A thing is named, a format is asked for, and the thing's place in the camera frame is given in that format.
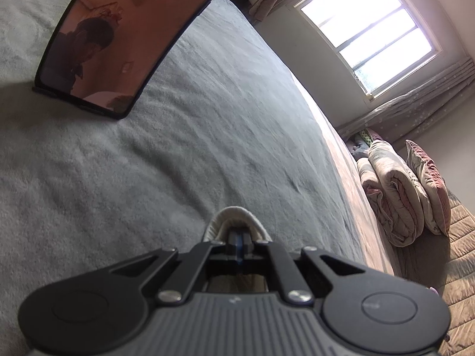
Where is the white cloth garment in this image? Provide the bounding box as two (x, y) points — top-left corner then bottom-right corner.
(202, 206), (272, 293)

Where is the folded pink beige quilt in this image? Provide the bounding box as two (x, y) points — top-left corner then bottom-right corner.
(357, 140), (433, 247)

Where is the grey bed blanket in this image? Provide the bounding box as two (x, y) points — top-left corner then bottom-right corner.
(1, 0), (396, 355)

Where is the quilted beige headboard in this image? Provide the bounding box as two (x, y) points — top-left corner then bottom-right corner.
(393, 188), (475, 356)

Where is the pink beige pillow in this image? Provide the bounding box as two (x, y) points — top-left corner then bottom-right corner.
(406, 140), (451, 236)

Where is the grey patterned curtain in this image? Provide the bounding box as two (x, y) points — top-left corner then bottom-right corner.
(338, 57), (474, 145)

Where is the black framed mirror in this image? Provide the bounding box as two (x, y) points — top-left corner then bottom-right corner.
(34, 0), (211, 119)

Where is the window with bars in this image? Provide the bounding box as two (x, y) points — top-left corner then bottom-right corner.
(295, 0), (440, 101)

